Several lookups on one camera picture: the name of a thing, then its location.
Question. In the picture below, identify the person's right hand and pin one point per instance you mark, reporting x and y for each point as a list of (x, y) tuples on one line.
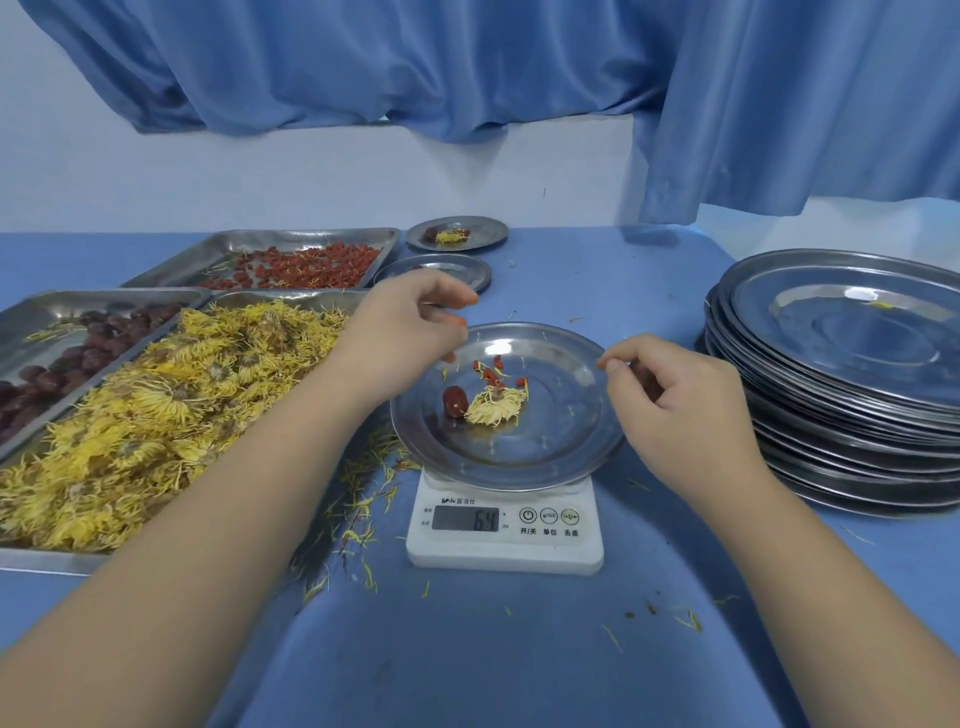
[(690, 420)]

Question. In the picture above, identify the person's left hand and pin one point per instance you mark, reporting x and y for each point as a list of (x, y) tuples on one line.
[(390, 337)]

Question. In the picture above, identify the round steel plate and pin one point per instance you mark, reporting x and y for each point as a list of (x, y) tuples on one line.
[(562, 420), (487, 234), (469, 270)]

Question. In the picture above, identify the stack of steel plates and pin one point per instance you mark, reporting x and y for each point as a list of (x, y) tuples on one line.
[(855, 390)]

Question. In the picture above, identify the white digital kitchen scale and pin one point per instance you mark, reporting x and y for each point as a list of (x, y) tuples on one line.
[(502, 551)]

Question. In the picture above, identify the pile of yellow chrysanthemums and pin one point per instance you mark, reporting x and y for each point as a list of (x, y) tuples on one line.
[(150, 435)]

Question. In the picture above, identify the person's right forearm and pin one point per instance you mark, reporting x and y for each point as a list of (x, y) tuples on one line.
[(840, 615)]

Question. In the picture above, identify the person's left forearm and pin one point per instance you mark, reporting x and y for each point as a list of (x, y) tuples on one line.
[(187, 555)]

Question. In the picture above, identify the rectangular steel tray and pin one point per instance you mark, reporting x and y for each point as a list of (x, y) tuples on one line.
[(45, 304), (210, 244), (37, 562)]

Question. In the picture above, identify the wide blue curtain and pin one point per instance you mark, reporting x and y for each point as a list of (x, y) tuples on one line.
[(375, 60)]

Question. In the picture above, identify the blue tablecloth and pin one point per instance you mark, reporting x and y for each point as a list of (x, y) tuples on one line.
[(525, 660)]

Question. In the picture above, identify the narrow blue curtain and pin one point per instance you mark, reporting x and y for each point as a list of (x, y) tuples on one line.
[(810, 105)]

